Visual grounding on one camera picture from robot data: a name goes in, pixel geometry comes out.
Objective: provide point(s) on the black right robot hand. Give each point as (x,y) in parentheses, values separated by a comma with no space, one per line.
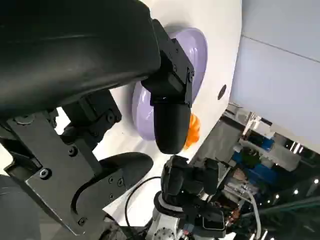
(175,180)

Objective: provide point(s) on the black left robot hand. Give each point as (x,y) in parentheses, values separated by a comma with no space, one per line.
(62,50)

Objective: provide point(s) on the orange white toy bread roll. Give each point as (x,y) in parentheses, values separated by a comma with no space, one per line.
(195,127)

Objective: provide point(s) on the blue white workshop machine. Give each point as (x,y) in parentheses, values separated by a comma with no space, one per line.
(265,145)

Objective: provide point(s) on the lilac plate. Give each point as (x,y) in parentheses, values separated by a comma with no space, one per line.
(198,50)

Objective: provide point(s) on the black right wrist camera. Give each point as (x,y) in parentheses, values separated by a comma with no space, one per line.
(212,221)

